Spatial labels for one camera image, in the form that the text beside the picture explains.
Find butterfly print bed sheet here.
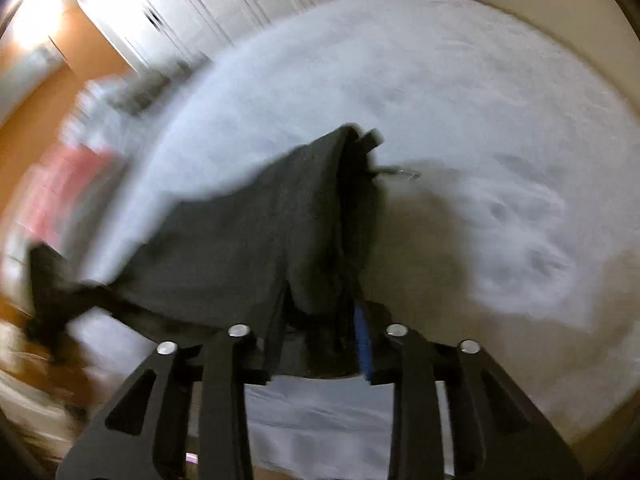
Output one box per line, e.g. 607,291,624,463
65,0,640,476

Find white wardrobe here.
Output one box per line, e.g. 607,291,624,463
75,0,358,76

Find light grey comforter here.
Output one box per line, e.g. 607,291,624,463
60,55,211,161

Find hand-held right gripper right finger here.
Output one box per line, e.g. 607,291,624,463
352,300,586,480

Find dark grey pants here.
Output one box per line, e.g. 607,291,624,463
75,124,421,381

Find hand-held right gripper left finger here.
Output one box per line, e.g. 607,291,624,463
56,324,281,480

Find pink blanket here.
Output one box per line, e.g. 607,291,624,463
22,145,126,241

